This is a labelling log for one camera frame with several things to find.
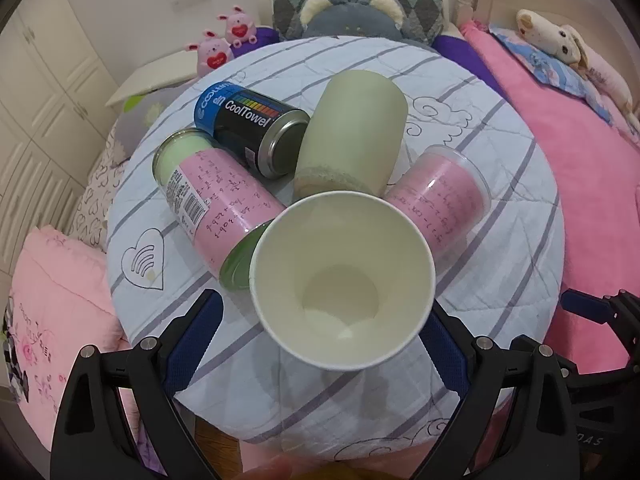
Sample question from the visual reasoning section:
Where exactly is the white wall outlet plate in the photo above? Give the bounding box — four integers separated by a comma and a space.
171, 0, 209, 12

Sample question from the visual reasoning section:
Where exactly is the heart pattern sheet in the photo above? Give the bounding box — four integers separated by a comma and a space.
68, 125, 127, 252

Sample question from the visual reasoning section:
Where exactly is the white flat board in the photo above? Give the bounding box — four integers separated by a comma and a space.
105, 51, 198, 107

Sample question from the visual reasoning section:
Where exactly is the pink pig plush front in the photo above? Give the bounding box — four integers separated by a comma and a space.
184, 29, 234, 78

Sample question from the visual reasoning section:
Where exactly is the pink fleece bedspread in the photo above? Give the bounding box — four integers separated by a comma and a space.
459, 20, 640, 376

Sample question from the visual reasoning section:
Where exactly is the operator hand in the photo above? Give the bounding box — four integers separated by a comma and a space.
233, 456, 292, 480

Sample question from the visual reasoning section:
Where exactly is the pink embroidered quilt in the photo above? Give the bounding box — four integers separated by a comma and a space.
2, 226, 130, 450

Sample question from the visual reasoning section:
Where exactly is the pale green matte cup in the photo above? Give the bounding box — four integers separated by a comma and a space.
293, 70, 408, 200

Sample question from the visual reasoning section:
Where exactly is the pink pig plush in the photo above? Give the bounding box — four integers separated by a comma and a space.
184, 29, 234, 78
217, 6, 257, 48

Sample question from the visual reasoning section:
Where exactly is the pink green labelled can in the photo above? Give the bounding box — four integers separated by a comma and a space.
152, 128, 284, 290

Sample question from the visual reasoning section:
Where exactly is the grey sun pattern pillow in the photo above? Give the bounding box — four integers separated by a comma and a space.
112, 84, 189, 167

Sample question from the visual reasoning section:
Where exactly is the cream wardrobe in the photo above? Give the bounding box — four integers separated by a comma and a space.
1, 0, 117, 275

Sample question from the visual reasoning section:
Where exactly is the blue floral pillow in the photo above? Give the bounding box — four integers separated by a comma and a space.
488, 25, 613, 125

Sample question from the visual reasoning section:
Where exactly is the clear pink plastic cup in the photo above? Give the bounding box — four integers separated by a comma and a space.
385, 145, 491, 260

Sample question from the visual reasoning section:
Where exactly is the pink pig plush rear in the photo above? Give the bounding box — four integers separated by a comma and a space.
217, 6, 257, 48

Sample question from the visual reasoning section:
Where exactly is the blue black CoolTowel can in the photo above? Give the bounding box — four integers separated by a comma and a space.
193, 81, 310, 180

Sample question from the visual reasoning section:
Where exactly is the cream dog plush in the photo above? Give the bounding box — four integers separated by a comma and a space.
516, 9, 639, 133

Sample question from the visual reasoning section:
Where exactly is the white paper cup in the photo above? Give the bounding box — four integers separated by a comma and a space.
250, 191, 436, 372

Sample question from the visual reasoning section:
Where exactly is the grey bear plush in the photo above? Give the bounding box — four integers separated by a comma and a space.
298, 0, 408, 41

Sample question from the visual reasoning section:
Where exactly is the cream wooden headboard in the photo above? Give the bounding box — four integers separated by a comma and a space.
456, 0, 626, 53

